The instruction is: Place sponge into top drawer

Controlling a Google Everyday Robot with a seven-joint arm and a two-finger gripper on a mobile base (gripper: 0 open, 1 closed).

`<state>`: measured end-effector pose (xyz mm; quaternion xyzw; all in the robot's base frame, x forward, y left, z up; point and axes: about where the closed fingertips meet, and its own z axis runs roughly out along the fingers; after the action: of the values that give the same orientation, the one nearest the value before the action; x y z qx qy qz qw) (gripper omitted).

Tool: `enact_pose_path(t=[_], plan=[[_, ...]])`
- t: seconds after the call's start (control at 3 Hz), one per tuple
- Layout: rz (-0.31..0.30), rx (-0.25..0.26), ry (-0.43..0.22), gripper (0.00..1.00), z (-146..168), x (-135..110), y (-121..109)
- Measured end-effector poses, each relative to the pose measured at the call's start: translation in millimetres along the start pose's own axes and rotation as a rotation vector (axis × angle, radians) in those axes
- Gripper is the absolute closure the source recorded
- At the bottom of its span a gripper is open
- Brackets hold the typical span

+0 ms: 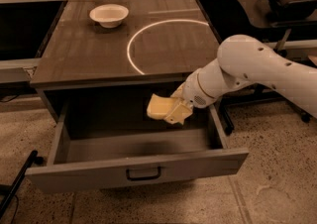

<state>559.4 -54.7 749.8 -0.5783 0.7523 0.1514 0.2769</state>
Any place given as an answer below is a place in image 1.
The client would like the open grey top drawer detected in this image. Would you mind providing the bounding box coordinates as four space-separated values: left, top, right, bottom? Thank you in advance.
25 80 250 195

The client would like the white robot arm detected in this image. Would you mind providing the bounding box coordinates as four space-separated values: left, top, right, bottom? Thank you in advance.
163 35 317 124

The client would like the dark side table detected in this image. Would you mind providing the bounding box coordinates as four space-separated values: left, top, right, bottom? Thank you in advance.
237 0 317 29

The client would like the black drawer handle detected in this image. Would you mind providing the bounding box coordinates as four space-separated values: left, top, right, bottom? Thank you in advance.
126 167 161 181

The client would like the yellow sponge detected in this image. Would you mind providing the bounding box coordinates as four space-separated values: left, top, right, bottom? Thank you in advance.
147 94 175 120

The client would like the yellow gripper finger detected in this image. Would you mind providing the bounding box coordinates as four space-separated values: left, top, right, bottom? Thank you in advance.
171 84 184 99
163 98 193 125

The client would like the white bowl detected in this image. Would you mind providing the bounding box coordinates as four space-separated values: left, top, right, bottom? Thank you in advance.
89 4 129 29

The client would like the grey wooden cabinet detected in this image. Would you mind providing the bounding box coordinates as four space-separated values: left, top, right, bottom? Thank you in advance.
31 0 219 118

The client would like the black stand leg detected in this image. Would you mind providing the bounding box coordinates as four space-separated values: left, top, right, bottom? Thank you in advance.
0 150 43 218

